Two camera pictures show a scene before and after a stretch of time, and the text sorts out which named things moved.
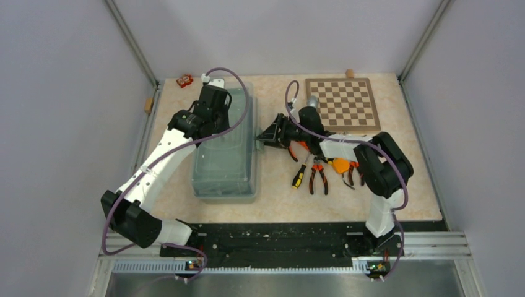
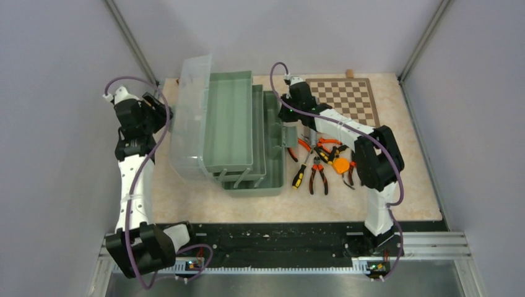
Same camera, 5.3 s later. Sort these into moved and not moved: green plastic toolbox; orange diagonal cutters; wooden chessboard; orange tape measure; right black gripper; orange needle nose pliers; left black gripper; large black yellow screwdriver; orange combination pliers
Moved: left black gripper; right black gripper; green plastic toolbox
Not moved: orange tape measure; orange combination pliers; wooden chessboard; orange needle nose pliers; large black yellow screwdriver; orange diagonal cutters
